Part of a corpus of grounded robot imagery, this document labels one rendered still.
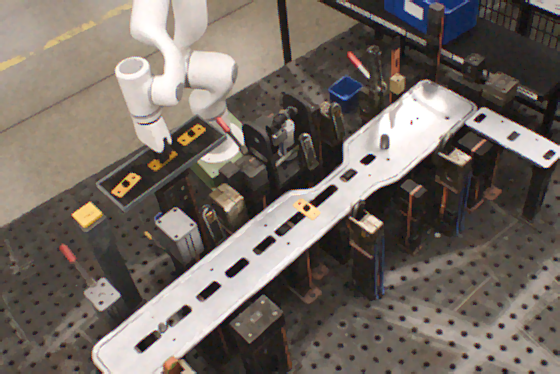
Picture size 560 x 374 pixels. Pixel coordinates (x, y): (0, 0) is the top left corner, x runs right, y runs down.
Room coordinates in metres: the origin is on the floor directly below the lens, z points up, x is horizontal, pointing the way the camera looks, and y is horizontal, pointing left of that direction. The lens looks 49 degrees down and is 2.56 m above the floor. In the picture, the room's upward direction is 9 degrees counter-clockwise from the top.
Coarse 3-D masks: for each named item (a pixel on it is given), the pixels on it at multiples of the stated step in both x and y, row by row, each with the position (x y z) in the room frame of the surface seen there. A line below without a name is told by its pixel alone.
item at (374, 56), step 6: (366, 48) 1.67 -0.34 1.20; (372, 48) 1.65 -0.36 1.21; (378, 48) 1.65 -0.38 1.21; (366, 54) 1.65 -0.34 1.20; (372, 54) 1.64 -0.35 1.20; (378, 54) 1.62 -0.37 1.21; (372, 60) 1.63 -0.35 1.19; (378, 60) 1.65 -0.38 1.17; (372, 66) 1.63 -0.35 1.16; (378, 66) 1.65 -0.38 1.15; (372, 72) 1.63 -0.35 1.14; (378, 72) 1.65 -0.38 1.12; (372, 78) 1.63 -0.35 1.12; (378, 78) 1.64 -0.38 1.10; (372, 84) 1.63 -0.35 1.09; (378, 84) 1.65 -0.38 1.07; (378, 96) 1.62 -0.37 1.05
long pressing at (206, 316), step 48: (432, 96) 1.63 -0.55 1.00; (432, 144) 1.42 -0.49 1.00; (288, 192) 1.32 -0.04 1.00; (336, 192) 1.29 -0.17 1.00; (240, 240) 1.17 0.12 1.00; (288, 240) 1.15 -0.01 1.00; (192, 288) 1.04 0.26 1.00; (240, 288) 1.01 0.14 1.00; (144, 336) 0.92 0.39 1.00; (192, 336) 0.89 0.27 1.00
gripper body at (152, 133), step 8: (160, 120) 1.35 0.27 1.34; (136, 128) 1.39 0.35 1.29; (144, 128) 1.35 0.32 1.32; (152, 128) 1.33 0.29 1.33; (160, 128) 1.34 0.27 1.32; (144, 136) 1.36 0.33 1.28; (152, 136) 1.33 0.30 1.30; (160, 136) 1.33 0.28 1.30; (168, 136) 1.35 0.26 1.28; (152, 144) 1.34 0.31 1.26; (160, 144) 1.33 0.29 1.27
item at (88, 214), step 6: (90, 204) 1.25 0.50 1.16; (78, 210) 1.24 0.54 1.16; (84, 210) 1.24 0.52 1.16; (90, 210) 1.23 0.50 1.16; (96, 210) 1.23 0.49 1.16; (78, 216) 1.22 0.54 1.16; (84, 216) 1.21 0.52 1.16; (90, 216) 1.21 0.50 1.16; (96, 216) 1.21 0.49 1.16; (84, 222) 1.19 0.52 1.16; (90, 222) 1.19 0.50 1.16
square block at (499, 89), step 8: (488, 80) 1.60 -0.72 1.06; (496, 80) 1.59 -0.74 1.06; (504, 80) 1.59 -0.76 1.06; (512, 80) 1.58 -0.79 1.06; (488, 88) 1.57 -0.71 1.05; (496, 88) 1.56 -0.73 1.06; (504, 88) 1.55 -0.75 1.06; (512, 88) 1.55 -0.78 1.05; (488, 96) 1.57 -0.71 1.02; (496, 96) 1.55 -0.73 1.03; (504, 96) 1.53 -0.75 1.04; (512, 96) 1.56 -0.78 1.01; (488, 104) 1.57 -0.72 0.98; (496, 104) 1.55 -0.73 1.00; (504, 104) 1.53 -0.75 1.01; (512, 104) 1.57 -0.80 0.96; (496, 112) 1.54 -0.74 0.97; (504, 112) 1.55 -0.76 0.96; (480, 120) 1.58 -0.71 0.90; (480, 136) 1.58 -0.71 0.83
